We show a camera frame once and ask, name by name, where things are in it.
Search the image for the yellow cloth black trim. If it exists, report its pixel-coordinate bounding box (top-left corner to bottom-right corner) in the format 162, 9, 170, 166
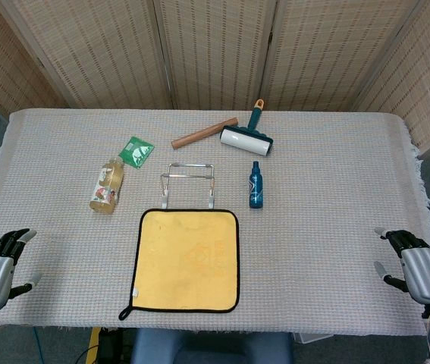
118, 208, 241, 322

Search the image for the yellow juice bottle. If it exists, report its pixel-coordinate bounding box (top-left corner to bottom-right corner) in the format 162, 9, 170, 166
88, 156, 127, 215

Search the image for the yellow strip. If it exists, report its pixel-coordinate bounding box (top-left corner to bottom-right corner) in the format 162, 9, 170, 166
85, 326, 102, 364

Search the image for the teal handled lint roller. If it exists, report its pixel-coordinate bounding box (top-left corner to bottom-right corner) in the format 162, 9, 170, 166
219, 99, 275, 157

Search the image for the green sachet packet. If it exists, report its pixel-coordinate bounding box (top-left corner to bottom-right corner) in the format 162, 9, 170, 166
118, 136, 155, 168

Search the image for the metal wire rack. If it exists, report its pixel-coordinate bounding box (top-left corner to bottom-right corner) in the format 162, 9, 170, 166
160, 162, 216, 210

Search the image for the blue spray bottle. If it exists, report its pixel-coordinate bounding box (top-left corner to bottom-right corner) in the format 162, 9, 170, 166
248, 160, 265, 210

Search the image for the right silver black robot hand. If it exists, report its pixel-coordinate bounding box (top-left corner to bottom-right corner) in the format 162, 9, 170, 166
373, 226, 430, 306

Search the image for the wooden rolling pin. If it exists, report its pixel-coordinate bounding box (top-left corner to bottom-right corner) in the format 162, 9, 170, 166
171, 117, 239, 151

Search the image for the blue cable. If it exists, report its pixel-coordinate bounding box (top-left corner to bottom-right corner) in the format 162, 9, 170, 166
32, 325, 47, 364

